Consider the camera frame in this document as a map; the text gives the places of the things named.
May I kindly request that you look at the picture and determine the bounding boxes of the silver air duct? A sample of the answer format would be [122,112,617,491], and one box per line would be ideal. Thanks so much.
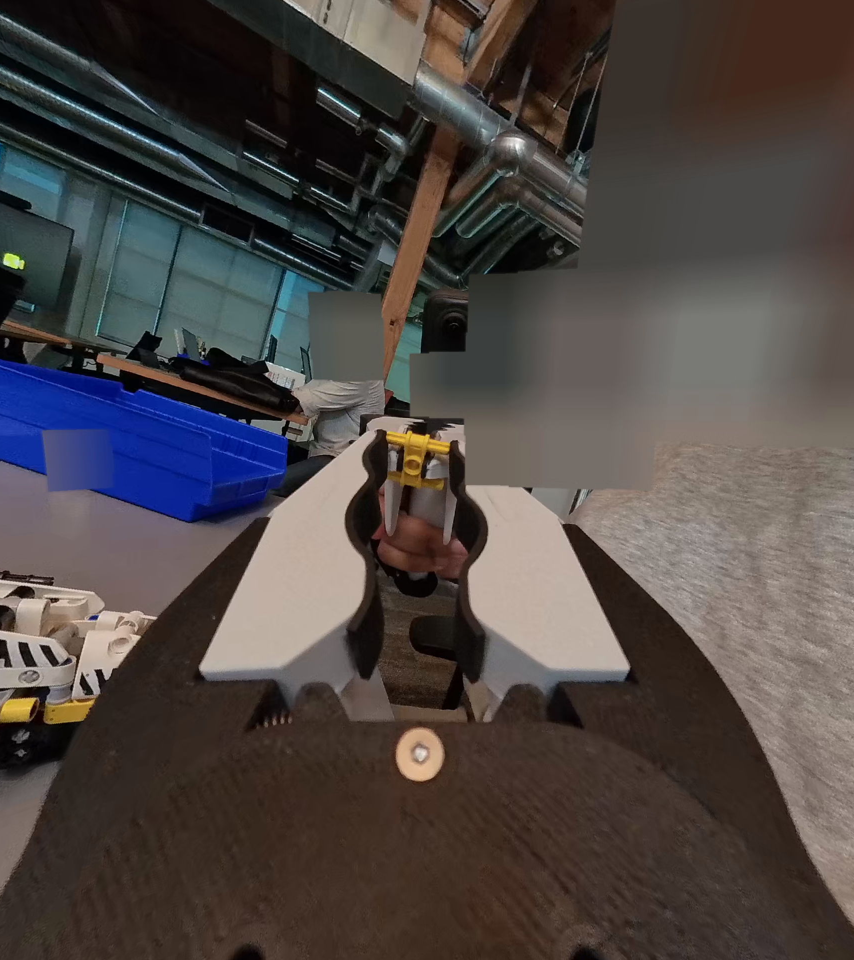
[367,58,587,286]

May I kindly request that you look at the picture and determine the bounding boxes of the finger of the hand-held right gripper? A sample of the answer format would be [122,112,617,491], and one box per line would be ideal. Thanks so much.
[427,418,467,547]
[367,418,409,540]

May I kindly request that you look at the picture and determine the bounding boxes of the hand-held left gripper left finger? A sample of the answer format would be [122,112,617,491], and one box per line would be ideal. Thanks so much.
[200,429,388,700]

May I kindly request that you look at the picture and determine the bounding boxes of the black office chair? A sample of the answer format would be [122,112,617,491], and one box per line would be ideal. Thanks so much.
[408,613,467,710]

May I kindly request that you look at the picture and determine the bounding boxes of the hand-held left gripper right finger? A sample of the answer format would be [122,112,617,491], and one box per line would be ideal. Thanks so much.
[448,438,633,700]

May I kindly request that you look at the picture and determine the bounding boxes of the wooden edged desk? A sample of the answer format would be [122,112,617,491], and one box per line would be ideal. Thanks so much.
[95,352,309,426]

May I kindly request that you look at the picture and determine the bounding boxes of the person's right hand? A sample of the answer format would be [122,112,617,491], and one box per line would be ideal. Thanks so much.
[373,516,469,580]

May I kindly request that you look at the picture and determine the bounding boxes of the black bag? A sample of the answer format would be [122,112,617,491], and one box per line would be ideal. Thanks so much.
[170,357,302,414]

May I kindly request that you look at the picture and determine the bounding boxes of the black monitor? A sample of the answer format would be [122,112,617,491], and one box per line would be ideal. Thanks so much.
[0,186,77,310]

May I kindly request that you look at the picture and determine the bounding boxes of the yellow lego connector piece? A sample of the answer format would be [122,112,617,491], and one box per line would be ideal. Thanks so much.
[384,429,453,483]

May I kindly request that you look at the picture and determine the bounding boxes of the wooden support post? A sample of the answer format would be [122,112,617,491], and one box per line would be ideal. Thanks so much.
[380,126,459,380]

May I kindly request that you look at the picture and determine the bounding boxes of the zebra striped lego plane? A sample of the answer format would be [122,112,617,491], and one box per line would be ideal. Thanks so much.
[0,567,159,790]

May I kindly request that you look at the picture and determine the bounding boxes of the blue plastic bin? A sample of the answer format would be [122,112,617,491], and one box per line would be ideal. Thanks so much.
[0,351,290,525]

